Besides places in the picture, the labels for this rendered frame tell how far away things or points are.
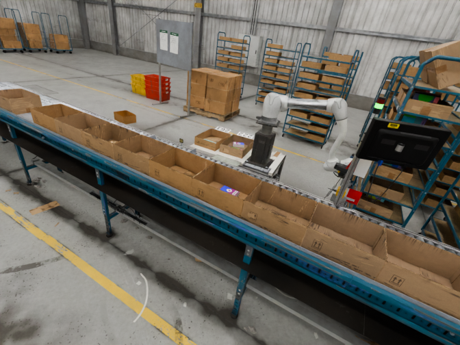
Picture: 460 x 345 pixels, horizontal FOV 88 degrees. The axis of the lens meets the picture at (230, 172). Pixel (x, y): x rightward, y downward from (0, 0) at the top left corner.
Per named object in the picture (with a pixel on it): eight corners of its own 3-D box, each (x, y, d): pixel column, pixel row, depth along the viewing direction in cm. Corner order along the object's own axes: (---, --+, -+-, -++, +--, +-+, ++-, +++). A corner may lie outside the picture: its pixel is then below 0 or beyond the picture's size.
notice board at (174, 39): (151, 104, 655) (148, 16, 554) (166, 103, 690) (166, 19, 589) (181, 118, 587) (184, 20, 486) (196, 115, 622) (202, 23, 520)
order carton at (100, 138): (142, 151, 219) (141, 133, 211) (114, 162, 196) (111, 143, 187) (112, 139, 233) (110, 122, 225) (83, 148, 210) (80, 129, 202)
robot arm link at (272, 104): (259, 116, 233) (263, 93, 222) (263, 111, 248) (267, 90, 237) (276, 119, 229) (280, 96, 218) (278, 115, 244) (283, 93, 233)
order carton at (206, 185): (258, 200, 176) (262, 180, 167) (239, 221, 153) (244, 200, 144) (213, 181, 190) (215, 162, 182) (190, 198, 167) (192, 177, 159)
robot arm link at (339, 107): (350, 118, 212) (348, 114, 224) (346, 97, 207) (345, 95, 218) (333, 121, 218) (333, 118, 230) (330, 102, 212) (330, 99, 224)
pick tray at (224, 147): (253, 147, 292) (254, 139, 288) (241, 159, 261) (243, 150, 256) (232, 141, 301) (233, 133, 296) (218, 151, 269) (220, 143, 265)
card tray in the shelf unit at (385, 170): (374, 159, 258) (378, 150, 253) (406, 168, 246) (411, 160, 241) (371, 172, 227) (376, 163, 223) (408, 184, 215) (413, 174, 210)
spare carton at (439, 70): (423, 51, 208) (449, 42, 198) (429, 85, 214) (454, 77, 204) (431, 50, 177) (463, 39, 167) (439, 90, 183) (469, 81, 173)
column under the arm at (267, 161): (252, 153, 276) (258, 126, 260) (274, 160, 268) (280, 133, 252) (244, 161, 255) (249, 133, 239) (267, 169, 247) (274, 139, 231)
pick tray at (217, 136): (230, 141, 300) (231, 133, 295) (215, 151, 269) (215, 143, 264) (210, 135, 309) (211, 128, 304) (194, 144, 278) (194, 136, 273)
